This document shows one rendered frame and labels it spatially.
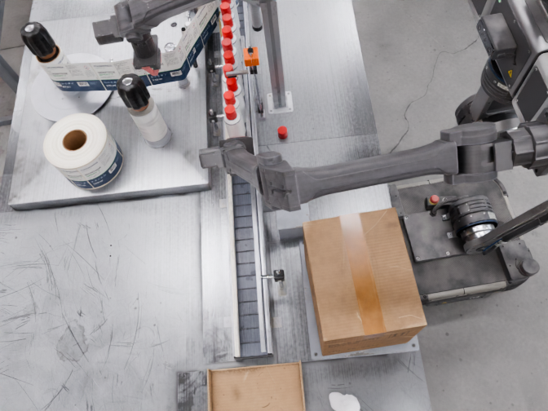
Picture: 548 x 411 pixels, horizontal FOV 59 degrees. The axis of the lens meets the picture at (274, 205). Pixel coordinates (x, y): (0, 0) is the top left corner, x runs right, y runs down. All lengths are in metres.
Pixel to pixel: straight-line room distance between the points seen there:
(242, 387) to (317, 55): 1.19
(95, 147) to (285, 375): 0.88
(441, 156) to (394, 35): 2.22
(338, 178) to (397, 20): 2.38
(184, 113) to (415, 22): 1.84
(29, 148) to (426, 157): 1.38
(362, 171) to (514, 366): 1.67
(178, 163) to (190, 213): 0.17
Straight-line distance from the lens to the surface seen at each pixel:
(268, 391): 1.44
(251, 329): 1.42
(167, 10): 1.15
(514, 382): 2.42
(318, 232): 1.23
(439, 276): 2.17
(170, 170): 1.65
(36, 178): 1.82
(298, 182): 0.88
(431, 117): 2.80
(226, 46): 1.63
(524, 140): 0.99
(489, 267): 2.24
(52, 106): 1.94
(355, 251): 1.21
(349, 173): 0.90
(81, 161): 1.59
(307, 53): 1.91
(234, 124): 1.49
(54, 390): 1.62
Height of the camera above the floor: 2.27
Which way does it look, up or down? 66 degrees down
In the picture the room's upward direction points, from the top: 11 degrees counter-clockwise
